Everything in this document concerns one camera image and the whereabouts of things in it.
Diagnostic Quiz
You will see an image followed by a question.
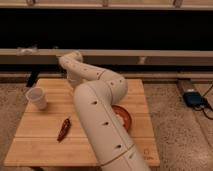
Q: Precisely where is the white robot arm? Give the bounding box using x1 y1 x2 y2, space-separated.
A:
58 51 150 171

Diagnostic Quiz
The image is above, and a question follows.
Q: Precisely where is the black cable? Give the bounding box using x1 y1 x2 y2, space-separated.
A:
194 83 213 120

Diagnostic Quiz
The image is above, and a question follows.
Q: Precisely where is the blue power adapter box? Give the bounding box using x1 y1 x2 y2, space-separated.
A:
183 90 206 107

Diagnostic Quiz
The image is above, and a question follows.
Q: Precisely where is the long wooden bench rail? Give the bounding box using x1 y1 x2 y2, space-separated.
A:
0 48 213 66

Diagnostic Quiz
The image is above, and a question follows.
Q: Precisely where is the wooden table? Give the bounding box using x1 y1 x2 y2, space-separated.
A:
4 79 160 167

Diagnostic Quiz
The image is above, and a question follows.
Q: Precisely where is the orange round plate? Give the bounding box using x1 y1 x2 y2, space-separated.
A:
112 105 132 131

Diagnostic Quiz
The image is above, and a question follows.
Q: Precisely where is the dried red chili pepper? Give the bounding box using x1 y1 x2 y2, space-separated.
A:
57 118 71 142

